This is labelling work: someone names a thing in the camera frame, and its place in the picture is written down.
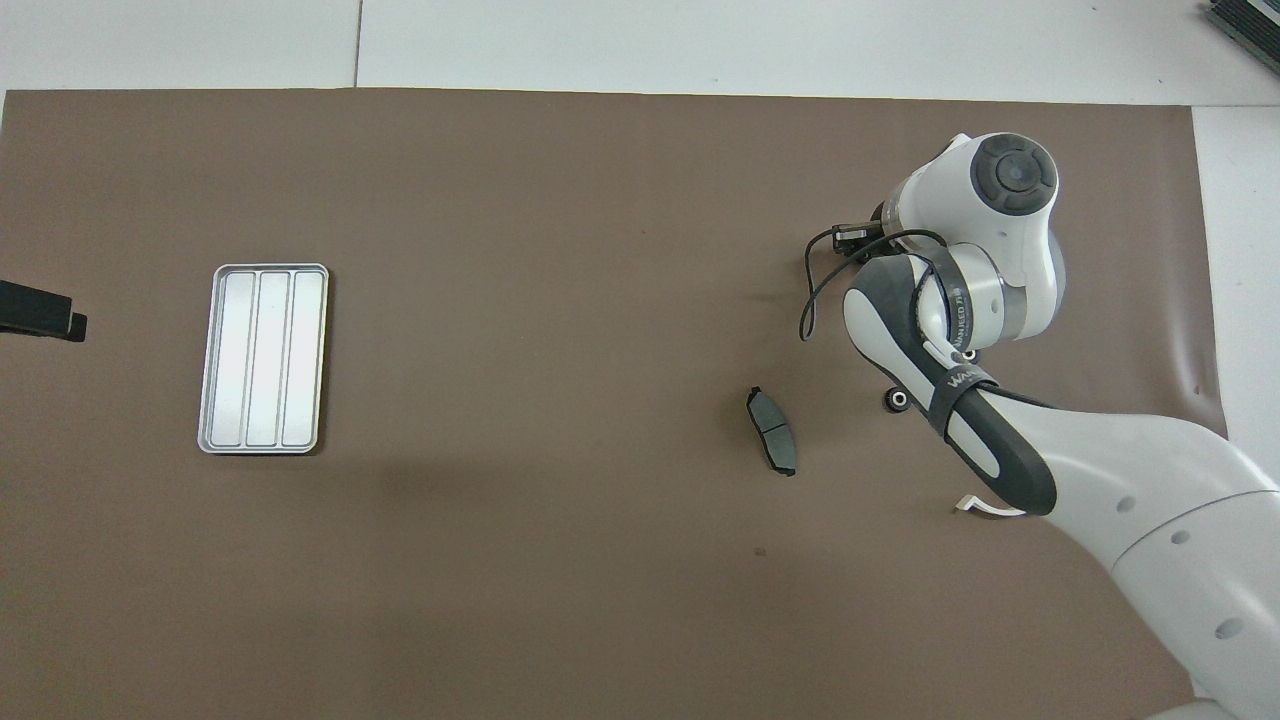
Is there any long dark brake pad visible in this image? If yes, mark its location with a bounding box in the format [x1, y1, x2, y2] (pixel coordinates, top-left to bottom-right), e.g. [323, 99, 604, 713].
[745, 385, 799, 478]

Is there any black ribbed device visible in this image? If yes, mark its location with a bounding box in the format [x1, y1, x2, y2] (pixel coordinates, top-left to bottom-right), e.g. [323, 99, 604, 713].
[1205, 0, 1280, 51]

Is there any brown table mat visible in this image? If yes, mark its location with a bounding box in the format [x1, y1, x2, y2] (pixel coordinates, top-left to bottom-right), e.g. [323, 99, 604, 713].
[0, 88, 1229, 720]

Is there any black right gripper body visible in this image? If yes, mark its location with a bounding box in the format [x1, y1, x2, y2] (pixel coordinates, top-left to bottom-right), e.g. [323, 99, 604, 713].
[833, 203, 898, 253]

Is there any silver metal tray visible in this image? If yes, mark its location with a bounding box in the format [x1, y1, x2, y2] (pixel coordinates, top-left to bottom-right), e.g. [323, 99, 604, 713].
[197, 263, 330, 456]

